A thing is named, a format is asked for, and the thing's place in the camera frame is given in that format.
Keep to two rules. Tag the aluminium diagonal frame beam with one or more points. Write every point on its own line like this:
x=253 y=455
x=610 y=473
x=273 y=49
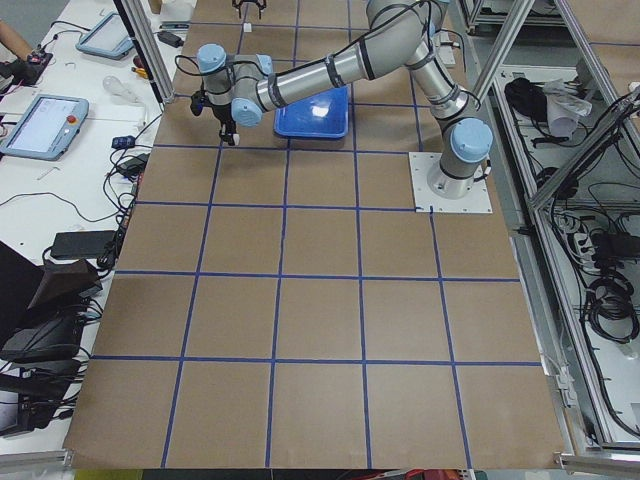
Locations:
x=501 y=47

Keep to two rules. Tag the blue plastic tray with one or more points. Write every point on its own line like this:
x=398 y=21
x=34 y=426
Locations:
x=322 y=116

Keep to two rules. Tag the far teach pendant tablet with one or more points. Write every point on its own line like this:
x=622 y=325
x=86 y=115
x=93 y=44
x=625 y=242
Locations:
x=109 y=39

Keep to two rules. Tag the aluminium frame post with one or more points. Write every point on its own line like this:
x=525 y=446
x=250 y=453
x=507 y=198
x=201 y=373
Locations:
x=139 y=29

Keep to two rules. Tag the black power brick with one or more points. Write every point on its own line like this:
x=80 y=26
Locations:
x=81 y=244

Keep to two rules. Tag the white power strip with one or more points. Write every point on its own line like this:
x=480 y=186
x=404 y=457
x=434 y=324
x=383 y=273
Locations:
x=583 y=251

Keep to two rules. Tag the black bag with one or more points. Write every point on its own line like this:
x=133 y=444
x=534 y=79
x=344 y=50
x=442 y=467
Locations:
x=527 y=98

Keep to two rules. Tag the black glove hand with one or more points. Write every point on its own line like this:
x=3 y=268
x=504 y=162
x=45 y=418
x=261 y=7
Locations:
x=20 y=72

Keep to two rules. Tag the black monitor device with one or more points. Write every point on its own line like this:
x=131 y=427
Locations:
x=55 y=339

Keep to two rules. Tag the teach pendant tablet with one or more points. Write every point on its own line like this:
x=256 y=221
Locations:
x=47 y=128
x=109 y=39

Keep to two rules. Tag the robot arm on viewer right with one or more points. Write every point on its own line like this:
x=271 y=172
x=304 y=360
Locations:
x=239 y=89

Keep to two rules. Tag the dark brown box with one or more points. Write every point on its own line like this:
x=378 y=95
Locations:
x=60 y=281

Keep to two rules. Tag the black gripper viewer left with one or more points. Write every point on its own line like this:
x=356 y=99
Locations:
x=247 y=4

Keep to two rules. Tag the near teach pendant tablet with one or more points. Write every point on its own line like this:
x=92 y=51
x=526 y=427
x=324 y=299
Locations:
x=47 y=128

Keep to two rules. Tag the white base plate viewer right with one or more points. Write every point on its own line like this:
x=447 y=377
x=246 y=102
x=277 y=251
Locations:
x=434 y=192

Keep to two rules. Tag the crumpled white paper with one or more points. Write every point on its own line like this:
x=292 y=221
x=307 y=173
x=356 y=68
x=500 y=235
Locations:
x=564 y=108

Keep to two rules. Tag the black gripper viewer right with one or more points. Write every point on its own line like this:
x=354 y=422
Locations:
x=221 y=114

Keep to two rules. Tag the blue small device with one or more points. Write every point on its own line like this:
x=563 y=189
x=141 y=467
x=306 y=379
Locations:
x=123 y=142

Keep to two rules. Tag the person forearm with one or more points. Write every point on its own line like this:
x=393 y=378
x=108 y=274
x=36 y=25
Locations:
x=14 y=42

